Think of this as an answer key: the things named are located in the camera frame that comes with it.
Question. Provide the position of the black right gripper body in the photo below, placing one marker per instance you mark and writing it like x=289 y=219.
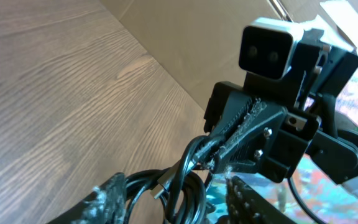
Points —
x=289 y=145

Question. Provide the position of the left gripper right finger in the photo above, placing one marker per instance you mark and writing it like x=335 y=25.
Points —
x=246 y=206

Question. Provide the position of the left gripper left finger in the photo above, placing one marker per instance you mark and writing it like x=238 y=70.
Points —
x=106 y=204

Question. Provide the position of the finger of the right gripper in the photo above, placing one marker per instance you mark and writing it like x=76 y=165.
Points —
x=226 y=110
x=245 y=150

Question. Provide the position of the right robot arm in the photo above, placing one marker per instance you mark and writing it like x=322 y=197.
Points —
x=318 y=73

